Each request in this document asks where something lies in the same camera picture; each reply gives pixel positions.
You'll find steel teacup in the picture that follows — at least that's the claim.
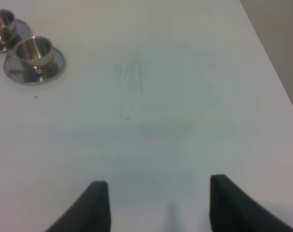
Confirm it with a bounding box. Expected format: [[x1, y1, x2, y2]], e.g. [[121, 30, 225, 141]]
[[0, 9, 16, 42], [7, 36, 54, 73]]

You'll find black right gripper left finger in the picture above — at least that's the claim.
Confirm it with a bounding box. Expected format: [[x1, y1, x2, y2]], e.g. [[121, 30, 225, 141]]
[[48, 181, 111, 232]]

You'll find steel saucer far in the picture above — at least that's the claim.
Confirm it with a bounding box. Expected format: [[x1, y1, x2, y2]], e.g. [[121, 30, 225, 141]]
[[0, 19, 32, 53]]

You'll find steel saucer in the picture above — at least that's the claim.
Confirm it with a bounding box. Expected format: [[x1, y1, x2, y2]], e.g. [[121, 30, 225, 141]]
[[3, 47, 67, 85], [0, 19, 32, 53]]

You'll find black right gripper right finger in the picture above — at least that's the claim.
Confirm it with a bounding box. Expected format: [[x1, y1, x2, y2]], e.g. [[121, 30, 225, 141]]
[[209, 174, 293, 232]]

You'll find steel teacup far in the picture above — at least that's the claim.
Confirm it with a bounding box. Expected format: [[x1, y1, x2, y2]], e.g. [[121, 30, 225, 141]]
[[0, 9, 16, 42]]

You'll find steel teacup near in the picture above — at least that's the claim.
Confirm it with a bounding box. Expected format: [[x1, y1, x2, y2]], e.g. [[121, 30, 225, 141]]
[[7, 36, 54, 73]]

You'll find steel saucer near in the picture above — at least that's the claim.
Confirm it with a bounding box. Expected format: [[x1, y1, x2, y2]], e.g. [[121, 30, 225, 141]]
[[3, 47, 67, 85]]

